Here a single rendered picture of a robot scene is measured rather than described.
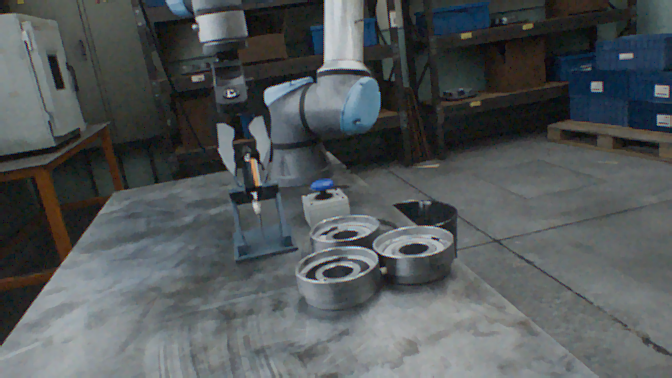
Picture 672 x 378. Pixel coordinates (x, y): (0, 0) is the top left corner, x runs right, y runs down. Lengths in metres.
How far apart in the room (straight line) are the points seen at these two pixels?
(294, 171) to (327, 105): 0.18
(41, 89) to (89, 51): 1.71
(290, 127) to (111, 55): 3.39
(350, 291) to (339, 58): 0.64
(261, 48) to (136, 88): 1.05
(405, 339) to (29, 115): 2.49
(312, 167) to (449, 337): 0.71
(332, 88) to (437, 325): 0.66
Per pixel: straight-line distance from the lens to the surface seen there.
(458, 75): 5.17
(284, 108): 1.19
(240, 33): 0.86
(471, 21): 4.67
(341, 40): 1.16
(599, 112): 4.78
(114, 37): 4.49
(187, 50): 4.68
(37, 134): 2.87
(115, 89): 4.50
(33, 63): 2.86
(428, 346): 0.56
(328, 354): 0.57
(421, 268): 0.67
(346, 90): 1.11
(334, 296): 0.63
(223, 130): 0.87
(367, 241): 0.75
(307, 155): 1.21
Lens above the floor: 1.11
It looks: 16 degrees down
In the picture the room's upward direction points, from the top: 9 degrees counter-clockwise
